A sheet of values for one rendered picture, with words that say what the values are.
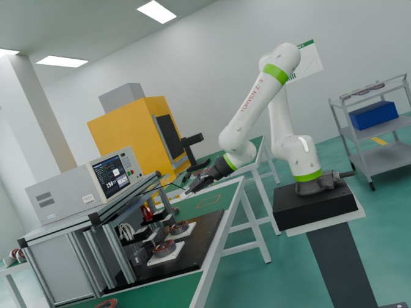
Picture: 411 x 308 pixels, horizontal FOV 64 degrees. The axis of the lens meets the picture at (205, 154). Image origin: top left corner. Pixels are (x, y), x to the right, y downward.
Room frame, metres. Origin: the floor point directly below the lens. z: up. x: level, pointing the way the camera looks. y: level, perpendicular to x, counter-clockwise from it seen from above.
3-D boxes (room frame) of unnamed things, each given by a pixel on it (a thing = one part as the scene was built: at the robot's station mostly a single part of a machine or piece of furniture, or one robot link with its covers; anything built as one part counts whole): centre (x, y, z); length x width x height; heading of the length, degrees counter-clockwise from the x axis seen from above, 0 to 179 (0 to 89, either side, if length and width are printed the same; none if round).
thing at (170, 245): (1.52, 0.35, 0.80); 0.11 x 0.11 x 0.04
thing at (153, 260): (1.52, 0.35, 0.78); 0.15 x 0.15 x 0.01; 74
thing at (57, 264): (1.43, 0.79, 0.91); 0.28 x 0.03 x 0.32; 74
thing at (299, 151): (1.44, -0.39, 0.99); 0.16 x 0.13 x 0.19; 8
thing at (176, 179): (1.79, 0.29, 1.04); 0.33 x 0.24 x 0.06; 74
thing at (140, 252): (1.56, 0.49, 0.80); 0.08 x 0.05 x 0.06; 164
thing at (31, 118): (5.41, 2.38, 1.65); 0.50 x 0.45 x 3.30; 74
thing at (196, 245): (1.64, 0.33, 0.76); 0.64 x 0.47 x 0.02; 164
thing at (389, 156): (3.46, -1.80, 0.51); 1.01 x 0.60 x 1.01; 164
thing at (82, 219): (1.72, 0.63, 1.09); 0.68 x 0.44 x 0.05; 164
